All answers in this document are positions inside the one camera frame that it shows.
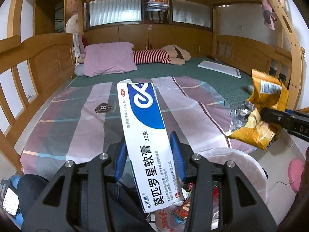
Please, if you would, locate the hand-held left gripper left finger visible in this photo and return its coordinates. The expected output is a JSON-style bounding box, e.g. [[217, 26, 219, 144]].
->
[[22, 141, 127, 232]]

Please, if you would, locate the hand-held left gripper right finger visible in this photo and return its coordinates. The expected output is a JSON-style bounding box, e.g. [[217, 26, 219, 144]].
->
[[169, 131, 278, 232]]

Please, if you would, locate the yellow snack bag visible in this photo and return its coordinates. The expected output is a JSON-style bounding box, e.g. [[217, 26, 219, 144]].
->
[[227, 69, 289, 151]]

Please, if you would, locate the white and blue ointment box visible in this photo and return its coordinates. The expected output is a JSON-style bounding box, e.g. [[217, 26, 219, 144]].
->
[[116, 78, 182, 213]]

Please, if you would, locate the white plastic bag red print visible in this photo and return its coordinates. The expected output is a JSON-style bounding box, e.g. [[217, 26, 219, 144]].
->
[[154, 147, 269, 232]]

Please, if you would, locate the plaid blanket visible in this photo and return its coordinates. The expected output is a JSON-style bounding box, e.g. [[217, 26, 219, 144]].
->
[[20, 76, 259, 177]]

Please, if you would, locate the white board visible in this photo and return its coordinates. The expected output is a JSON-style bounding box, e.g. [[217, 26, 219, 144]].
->
[[197, 61, 241, 78]]

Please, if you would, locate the green mattress pad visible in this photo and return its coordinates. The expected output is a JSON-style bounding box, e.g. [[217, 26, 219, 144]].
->
[[65, 57, 256, 112]]

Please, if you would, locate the striped plush doll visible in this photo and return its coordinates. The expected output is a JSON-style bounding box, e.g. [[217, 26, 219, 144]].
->
[[133, 44, 191, 66]]

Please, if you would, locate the pink pillow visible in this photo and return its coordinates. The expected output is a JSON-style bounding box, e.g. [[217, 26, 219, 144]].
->
[[82, 42, 138, 77]]

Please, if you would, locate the pink hanging cloth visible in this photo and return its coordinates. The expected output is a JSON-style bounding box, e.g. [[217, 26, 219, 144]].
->
[[261, 0, 278, 31]]

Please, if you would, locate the hanging light cloth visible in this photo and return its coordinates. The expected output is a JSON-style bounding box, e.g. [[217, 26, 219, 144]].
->
[[72, 32, 86, 58]]

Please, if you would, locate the frosted glass window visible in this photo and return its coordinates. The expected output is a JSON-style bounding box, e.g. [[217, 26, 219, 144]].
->
[[88, 0, 143, 27], [172, 0, 213, 31]]

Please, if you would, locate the stack of folded items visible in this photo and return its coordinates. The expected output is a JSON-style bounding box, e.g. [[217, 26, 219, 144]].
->
[[144, 0, 171, 25]]

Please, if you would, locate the wooden bunk bed frame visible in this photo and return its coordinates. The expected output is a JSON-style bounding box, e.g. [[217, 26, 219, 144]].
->
[[0, 0, 309, 174]]

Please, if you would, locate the wooden wall cabinet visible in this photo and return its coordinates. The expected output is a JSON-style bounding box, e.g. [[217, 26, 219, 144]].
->
[[84, 24, 214, 58]]

